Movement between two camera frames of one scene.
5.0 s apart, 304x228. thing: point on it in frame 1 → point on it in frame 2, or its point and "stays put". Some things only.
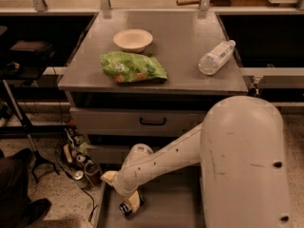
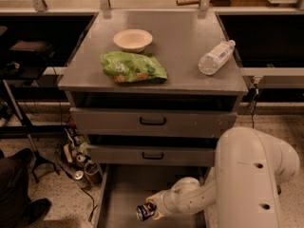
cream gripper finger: x=134 y=201 → x=157 y=216
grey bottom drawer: x=173 y=199 stays put
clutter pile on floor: x=76 y=145 stays put
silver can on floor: x=80 y=180 stays put
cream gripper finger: x=108 y=176 → x=151 y=199
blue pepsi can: x=125 y=208 → x=144 y=211
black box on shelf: x=31 y=52 stays put
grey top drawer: x=136 y=122 stays put
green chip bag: x=125 y=67 stays put
